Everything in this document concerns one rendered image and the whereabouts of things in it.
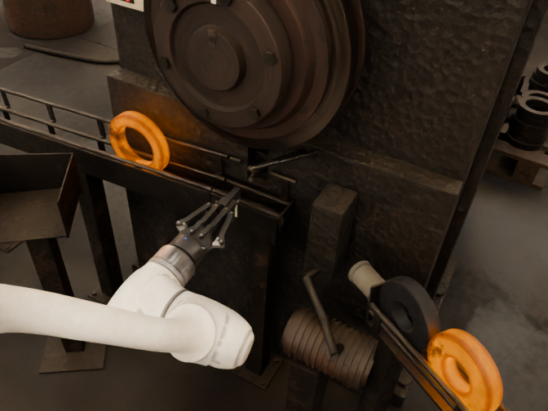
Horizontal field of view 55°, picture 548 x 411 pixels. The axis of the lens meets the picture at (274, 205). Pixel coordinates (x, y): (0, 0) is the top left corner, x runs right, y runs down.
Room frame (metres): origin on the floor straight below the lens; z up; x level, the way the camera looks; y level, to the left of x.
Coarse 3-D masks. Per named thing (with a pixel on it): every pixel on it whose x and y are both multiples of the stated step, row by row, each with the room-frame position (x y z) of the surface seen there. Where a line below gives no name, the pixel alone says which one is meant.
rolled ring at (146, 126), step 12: (120, 120) 1.17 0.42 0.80; (132, 120) 1.15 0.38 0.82; (144, 120) 1.15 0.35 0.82; (108, 132) 1.19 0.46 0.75; (120, 132) 1.18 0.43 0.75; (144, 132) 1.13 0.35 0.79; (156, 132) 1.13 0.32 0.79; (120, 144) 1.18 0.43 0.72; (156, 144) 1.12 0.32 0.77; (120, 156) 1.18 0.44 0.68; (132, 156) 1.18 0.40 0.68; (156, 156) 1.12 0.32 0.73; (168, 156) 1.13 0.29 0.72; (156, 168) 1.12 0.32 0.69
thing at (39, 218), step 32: (0, 160) 1.09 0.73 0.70; (32, 160) 1.10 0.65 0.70; (64, 160) 1.11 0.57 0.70; (0, 192) 1.08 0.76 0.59; (32, 192) 1.09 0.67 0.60; (64, 192) 0.98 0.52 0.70; (0, 224) 0.96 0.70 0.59; (32, 224) 0.96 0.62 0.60; (64, 224) 0.92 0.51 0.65; (32, 256) 0.97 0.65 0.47; (64, 288) 0.98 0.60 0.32; (64, 352) 0.97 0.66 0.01; (96, 352) 0.98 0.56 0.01
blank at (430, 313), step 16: (384, 288) 0.72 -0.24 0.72; (400, 288) 0.68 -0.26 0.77; (416, 288) 0.67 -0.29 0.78; (384, 304) 0.71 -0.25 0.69; (400, 304) 0.70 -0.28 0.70; (416, 304) 0.64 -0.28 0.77; (432, 304) 0.64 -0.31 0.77; (400, 320) 0.68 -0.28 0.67; (416, 320) 0.63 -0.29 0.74; (432, 320) 0.62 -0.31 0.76; (416, 336) 0.62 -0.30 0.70; (432, 336) 0.60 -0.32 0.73
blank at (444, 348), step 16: (448, 336) 0.57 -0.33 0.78; (464, 336) 0.56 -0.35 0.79; (432, 352) 0.58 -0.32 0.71; (448, 352) 0.56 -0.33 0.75; (464, 352) 0.53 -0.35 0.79; (480, 352) 0.53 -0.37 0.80; (432, 368) 0.57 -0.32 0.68; (448, 368) 0.55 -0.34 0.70; (464, 368) 0.52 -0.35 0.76; (480, 368) 0.50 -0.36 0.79; (496, 368) 0.51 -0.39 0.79; (448, 384) 0.53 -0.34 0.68; (464, 384) 0.53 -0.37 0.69; (480, 384) 0.49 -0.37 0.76; (496, 384) 0.48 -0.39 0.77; (464, 400) 0.50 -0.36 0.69; (480, 400) 0.48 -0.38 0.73; (496, 400) 0.47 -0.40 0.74
